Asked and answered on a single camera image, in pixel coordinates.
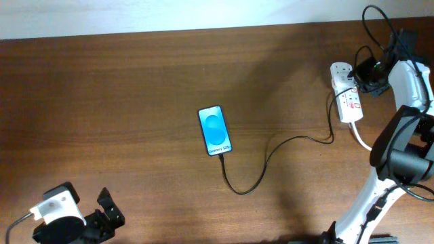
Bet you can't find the black charger cable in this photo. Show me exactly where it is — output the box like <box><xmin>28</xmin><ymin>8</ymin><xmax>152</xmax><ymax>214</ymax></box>
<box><xmin>218</xmin><ymin>45</ymin><xmax>376</xmax><ymax>196</ymax></box>

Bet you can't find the blue Galaxy smartphone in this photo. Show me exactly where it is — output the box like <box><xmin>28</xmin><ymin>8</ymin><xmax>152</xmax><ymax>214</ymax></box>
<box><xmin>198</xmin><ymin>105</ymin><xmax>233</xmax><ymax>157</ymax></box>

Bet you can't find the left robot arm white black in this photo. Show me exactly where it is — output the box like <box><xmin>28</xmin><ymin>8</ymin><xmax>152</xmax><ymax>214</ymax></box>
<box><xmin>30</xmin><ymin>182</ymin><xmax>125</xmax><ymax>244</ymax></box>

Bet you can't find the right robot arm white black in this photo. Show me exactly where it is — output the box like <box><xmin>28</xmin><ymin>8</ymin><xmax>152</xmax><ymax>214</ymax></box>
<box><xmin>319</xmin><ymin>30</ymin><xmax>433</xmax><ymax>243</ymax></box>

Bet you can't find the white charger adapter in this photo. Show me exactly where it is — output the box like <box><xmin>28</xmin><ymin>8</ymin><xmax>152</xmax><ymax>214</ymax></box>
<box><xmin>332</xmin><ymin>73</ymin><xmax>355</xmax><ymax>90</ymax></box>

